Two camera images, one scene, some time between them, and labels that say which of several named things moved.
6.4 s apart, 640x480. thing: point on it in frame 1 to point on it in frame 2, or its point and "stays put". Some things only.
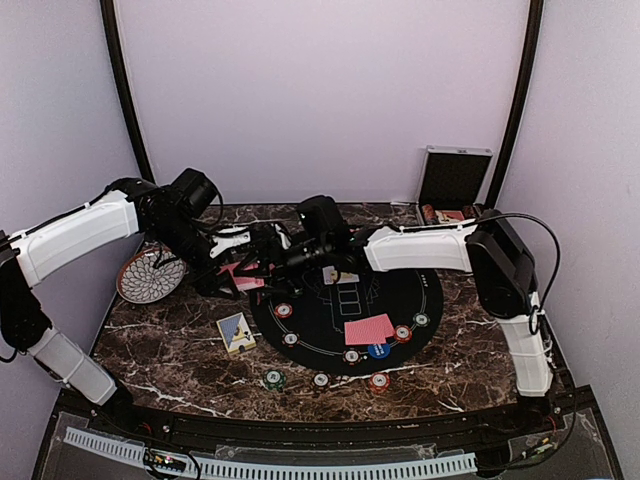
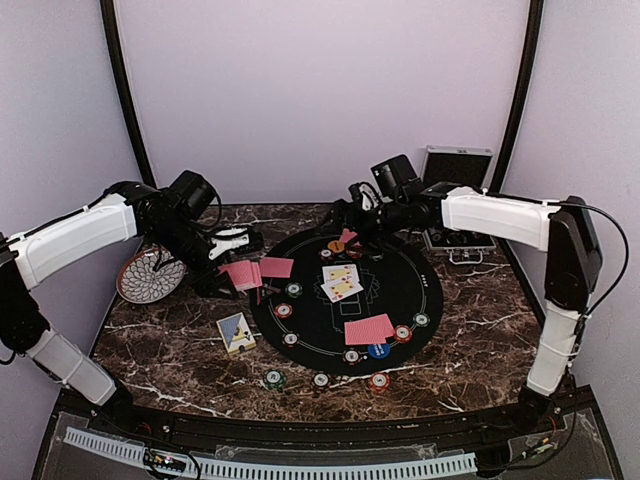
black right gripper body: (294, 265) to (372, 228)
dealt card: (371, 330) stays put
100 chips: (351, 356) stays put
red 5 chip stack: (380, 382) stays put
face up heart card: (348, 277) to (341, 290)
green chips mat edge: (421, 319) stays put
